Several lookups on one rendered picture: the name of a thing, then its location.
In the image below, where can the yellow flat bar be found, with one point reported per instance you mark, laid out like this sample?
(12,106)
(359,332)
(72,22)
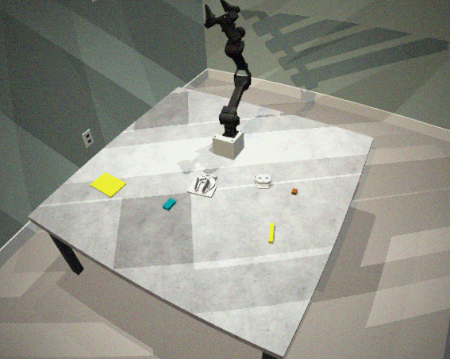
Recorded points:
(270,240)

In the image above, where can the teal rectangular block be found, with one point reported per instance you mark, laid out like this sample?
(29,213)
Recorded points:
(169,204)

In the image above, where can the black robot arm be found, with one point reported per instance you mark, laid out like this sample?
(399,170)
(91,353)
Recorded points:
(234,48)

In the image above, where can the yellow flat square plate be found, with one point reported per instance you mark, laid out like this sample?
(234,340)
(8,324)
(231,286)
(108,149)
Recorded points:
(108,184)

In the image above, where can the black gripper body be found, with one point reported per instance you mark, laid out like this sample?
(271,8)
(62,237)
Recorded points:
(213,21)

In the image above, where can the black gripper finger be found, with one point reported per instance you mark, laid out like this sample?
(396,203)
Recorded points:
(209,14)
(226,6)

